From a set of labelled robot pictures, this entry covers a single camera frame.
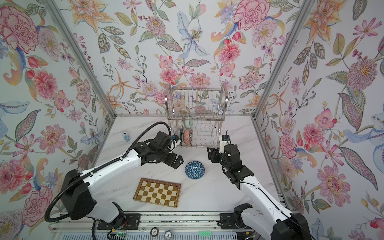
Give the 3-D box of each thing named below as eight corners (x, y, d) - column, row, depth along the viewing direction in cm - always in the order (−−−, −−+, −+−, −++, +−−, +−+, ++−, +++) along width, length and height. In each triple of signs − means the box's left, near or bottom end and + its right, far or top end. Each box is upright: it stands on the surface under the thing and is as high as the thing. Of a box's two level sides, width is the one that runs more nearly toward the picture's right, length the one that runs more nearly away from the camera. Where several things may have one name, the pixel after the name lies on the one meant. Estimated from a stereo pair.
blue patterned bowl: (185, 179, 89) (184, 176, 86) (185, 163, 96) (185, 160, 93) (205, 179, 89) (205, 176, 86) (204, 163, 96) (204, 160, 93)
